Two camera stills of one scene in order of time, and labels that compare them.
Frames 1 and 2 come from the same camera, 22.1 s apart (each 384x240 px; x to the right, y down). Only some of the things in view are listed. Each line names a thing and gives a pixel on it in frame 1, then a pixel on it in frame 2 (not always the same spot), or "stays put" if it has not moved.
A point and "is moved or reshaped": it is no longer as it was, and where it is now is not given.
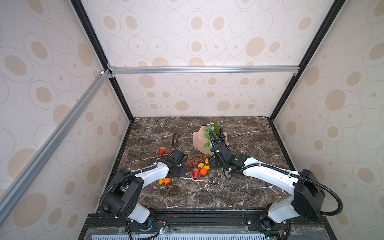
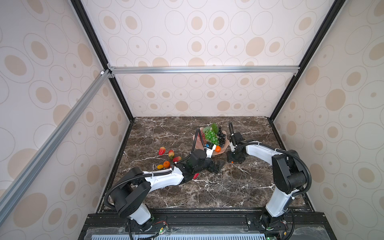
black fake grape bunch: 222,138 stays put
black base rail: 210,224 stays put
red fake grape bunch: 193,163 is moved or reshaped
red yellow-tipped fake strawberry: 162,150 stays put
